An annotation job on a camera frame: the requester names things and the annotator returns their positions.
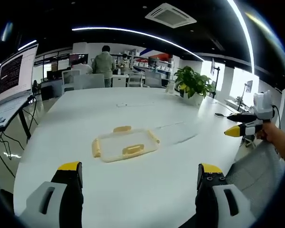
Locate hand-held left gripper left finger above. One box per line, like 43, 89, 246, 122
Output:
19, 161, 84, 228

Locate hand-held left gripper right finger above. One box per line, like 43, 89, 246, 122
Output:
195, 162, 256, 228

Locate clear lid with yellow buckles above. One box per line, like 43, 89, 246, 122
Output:
91, 125, 161, 163

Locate person's right hand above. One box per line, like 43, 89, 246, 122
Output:
255, 122, 284, 149

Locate grey mesh office chair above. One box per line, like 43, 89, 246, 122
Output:
224, 142, 285, 216

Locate white plant pot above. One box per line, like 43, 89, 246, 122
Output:
181, 91, 204, 107

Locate green potted plant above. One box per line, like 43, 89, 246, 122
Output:
173, 66, 216, 99

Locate long curved ceiling light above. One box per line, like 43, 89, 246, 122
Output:
71, 26, 204, 62
227, 0, 257, 75

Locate clear glass jar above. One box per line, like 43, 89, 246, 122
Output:
165, 81, 176, 94

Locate white office chair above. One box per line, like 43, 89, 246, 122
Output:
61, 69, 83, 93
144, 71, 163, 88
72, 73, 105, 90
127, 71, 145, 88

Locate black computer monitor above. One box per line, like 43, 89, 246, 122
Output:
148, 57, 160, 69

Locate white storage shelves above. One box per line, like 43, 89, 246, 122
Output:
114, 48, 177, 75

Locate ceiling air conditioner vent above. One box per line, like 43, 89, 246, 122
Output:
144, 2, 198, 29

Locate open silver laptop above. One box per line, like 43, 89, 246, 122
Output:
0, 43, 39, 130

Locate short ceiling light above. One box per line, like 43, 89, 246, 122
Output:
17, 39, 38, 51

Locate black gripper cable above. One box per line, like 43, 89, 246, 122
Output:
271, 104, 283, 130

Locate black floor cable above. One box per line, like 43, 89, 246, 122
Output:
0, 104, 38, 179

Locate black frame side desk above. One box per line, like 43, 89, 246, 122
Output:
0, 96, 40, 144

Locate white table cable cover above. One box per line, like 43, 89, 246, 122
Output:
116, 101, 157, 108

